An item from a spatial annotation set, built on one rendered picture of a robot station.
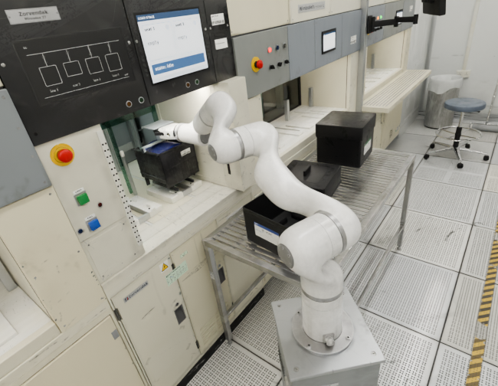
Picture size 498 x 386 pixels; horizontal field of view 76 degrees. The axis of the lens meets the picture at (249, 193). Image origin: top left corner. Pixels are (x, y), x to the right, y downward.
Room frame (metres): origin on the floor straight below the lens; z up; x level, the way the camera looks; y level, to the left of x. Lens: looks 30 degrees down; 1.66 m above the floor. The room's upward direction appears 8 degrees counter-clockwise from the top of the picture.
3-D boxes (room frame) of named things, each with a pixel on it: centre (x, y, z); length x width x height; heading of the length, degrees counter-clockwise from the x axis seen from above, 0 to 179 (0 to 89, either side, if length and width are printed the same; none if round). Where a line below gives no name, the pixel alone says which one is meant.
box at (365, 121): (1.88, -0.65, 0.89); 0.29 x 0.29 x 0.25; 53
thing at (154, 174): (1.52, 0.39, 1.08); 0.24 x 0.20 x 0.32; 138
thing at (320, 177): (1.53, -0.32, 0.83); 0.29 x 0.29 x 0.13; 56
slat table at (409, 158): (1.49, -0.41, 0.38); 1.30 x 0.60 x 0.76; 139
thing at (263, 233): (1.15, -0.15, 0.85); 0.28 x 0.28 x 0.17; 41
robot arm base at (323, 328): (0.66, -0.17, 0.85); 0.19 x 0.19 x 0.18
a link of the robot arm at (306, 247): (0.64, -0.14, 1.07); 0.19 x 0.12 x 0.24; 118
